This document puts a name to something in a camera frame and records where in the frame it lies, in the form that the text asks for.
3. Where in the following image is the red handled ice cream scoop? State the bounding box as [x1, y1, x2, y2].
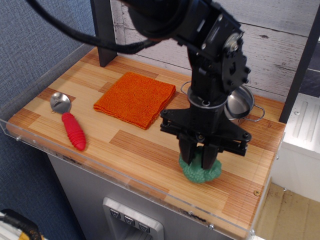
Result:
[50, 92, 87, 151]

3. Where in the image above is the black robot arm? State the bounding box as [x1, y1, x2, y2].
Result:
[125, 0, 251, 170]

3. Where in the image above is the silver dispenser button panel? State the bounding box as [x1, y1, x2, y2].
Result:
[102, 197, 165, 240]

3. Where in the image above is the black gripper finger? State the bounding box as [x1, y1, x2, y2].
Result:
[201, 144, 219, 170]
[178, 134, 197, 165]

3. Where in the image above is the left dark vertical post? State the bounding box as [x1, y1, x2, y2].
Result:
[90, 0, 118, 68]

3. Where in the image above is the white toy sink unit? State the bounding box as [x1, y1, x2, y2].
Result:
[270, 93, 320, 202]

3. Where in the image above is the right dark vertical post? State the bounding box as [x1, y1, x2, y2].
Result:
[279, 6, 320, 124]

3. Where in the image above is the orange folded cloth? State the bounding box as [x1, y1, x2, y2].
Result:
[93, 72, 176, 130]

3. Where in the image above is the grey toy fridge cabinet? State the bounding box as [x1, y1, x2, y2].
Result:
[49, 155, 228, 240]

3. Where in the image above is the stainless steel pot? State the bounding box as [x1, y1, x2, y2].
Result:
[180, 81, 256, 129]

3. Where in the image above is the green toy broccoli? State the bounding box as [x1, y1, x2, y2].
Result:
[178, 146, 222, 184]

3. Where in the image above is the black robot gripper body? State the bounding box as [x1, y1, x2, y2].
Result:
[160, 103, 252, 157]

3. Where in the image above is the dark vertical post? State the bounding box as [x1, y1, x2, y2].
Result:
[279, 6, 320, 124]
[90, 0, 118, 68]

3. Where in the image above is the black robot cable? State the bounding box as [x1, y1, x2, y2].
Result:
[24, 0, 161, 55]

